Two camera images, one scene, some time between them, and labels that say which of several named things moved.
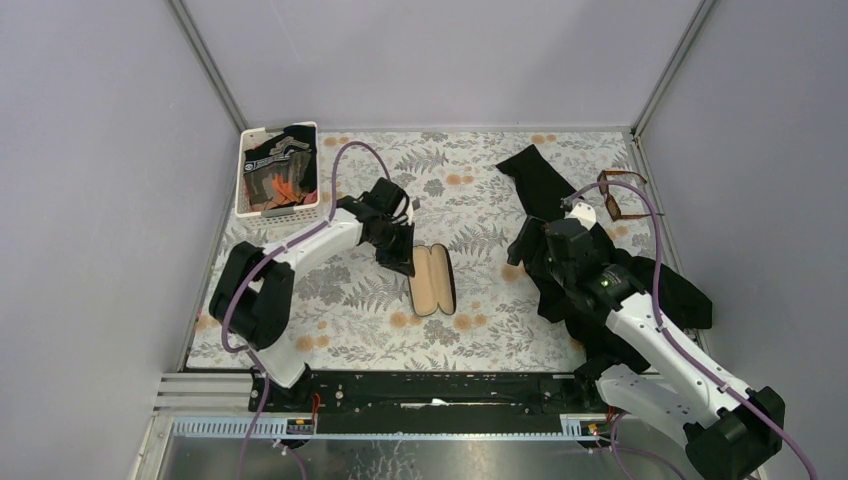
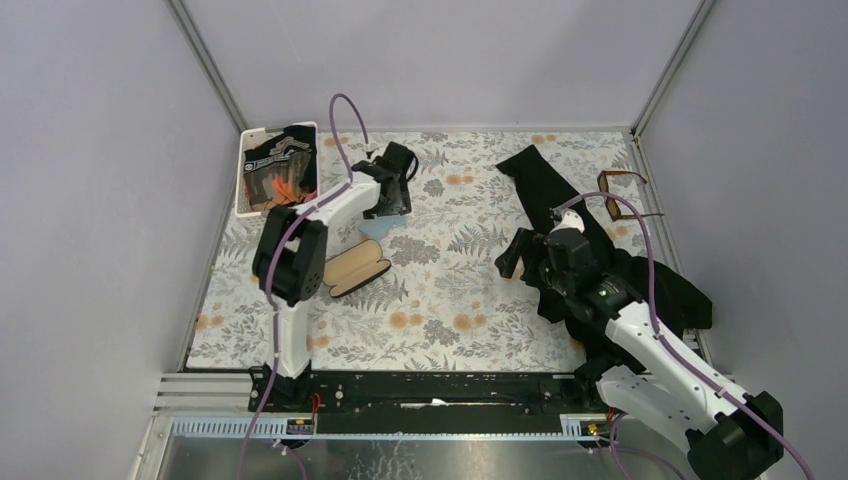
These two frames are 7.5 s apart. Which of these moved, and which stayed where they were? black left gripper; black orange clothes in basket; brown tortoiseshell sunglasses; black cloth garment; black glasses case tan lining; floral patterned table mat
Moved: black glasses case tan lining; black left gripper
Stayed: brown tortoiseshell sunglasses; floral patterned table mat; black orange clothes in basket; black cloth garment
